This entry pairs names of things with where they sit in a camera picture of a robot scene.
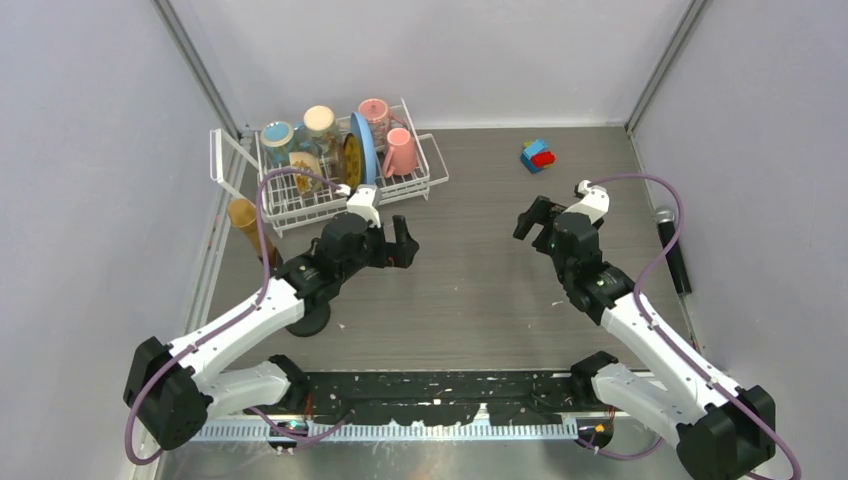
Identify cream floral bowl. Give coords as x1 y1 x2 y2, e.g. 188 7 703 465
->
289 152 324 197

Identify yellow patterned plate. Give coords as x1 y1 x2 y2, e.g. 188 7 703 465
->
342 133 364 190

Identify gold microphone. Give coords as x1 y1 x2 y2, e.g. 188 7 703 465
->
226 197 333 338

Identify blue plate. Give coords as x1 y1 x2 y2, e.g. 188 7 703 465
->
350 112 378 184

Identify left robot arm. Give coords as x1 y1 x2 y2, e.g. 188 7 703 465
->
123 212 420 451

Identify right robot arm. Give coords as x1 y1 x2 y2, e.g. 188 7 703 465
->
513 194 776 479

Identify colourful toy blocks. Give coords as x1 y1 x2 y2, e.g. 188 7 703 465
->
520 139 556 174

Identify pink mug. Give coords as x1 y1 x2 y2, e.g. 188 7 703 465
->
382 128 418 178

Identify black microphone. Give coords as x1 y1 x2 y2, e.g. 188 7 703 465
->
654 206 692 297

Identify pink patterned cup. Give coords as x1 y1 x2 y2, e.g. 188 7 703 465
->
357 98 409 151

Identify cream floral cup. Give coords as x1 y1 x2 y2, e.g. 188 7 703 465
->
303 105 339 157

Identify blue mug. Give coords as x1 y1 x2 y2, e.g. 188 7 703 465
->
260 121 308 167

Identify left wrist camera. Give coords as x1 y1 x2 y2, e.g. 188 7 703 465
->
333 184 382 228

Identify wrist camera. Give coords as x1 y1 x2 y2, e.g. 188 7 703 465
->
566 180 610 224
333 184 382 228

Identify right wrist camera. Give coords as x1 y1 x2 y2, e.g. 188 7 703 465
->
566 180 610 224

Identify white wire dish rack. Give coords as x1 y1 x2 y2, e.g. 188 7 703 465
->
209 100 450 235

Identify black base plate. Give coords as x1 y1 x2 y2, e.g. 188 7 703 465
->
260 371 611 426

